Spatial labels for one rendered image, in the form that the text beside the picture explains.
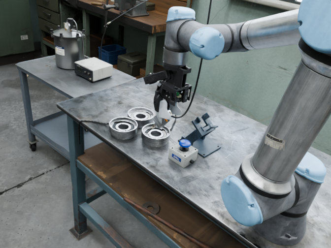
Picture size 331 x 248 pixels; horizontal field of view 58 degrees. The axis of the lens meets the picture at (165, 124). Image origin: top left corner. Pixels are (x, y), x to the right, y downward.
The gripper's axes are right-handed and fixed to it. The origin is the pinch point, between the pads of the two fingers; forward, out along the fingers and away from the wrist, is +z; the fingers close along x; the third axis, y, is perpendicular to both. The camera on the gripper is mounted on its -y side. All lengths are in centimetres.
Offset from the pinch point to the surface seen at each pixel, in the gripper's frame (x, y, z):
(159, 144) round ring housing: 0.4, -0.5, 11.4
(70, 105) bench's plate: -8.9, -45.0, 13.0
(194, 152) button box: 4.2, 12.4, 9.0
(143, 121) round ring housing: 4.0, -13.4, 9.4
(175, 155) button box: -1.1, 8.4, 10.2
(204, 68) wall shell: 159, -99, 47
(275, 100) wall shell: 162, -26, 50
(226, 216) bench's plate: -6.4, 33.9, 13.2
